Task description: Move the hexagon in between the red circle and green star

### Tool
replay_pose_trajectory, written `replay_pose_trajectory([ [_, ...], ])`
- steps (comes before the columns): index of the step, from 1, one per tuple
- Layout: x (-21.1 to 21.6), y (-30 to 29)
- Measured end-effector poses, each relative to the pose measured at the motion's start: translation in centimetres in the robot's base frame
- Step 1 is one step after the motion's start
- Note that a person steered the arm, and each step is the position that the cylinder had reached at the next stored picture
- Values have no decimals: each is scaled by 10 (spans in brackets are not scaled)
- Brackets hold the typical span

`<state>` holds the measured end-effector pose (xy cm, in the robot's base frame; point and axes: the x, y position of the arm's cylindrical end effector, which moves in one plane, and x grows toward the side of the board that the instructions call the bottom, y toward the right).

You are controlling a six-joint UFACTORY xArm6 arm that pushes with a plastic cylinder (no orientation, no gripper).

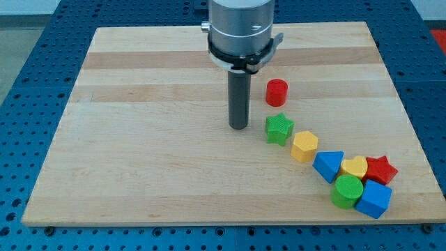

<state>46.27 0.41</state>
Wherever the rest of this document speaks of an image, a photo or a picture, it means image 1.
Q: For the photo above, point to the green star block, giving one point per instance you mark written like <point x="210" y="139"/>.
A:
<point x="278" y="129"/>

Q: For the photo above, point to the yellow hexagon block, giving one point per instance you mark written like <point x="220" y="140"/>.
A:
<point x="304" y="146"/>

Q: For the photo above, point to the red star block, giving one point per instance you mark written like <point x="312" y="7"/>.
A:
<point x="379" y="170"/>

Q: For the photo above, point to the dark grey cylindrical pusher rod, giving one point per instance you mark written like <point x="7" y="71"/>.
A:
<point x="238" y="99"/>

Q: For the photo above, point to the red cylinder block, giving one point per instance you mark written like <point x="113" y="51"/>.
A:
<point x="276" y="92"/>

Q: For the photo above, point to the light wooden board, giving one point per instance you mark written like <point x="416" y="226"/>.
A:
<point x="145" y="141"/>

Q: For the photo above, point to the blue triangle block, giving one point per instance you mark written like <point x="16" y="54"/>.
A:
<point x="327" y="164"/>

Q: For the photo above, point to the green cylinder block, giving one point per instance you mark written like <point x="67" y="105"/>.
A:
<point x="346" y="191"/>

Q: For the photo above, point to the yellow heart block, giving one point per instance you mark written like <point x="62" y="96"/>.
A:
<point x="356" y="166"/>

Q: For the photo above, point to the blue cube block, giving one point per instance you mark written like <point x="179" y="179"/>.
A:
<point x="375" y="199"/>

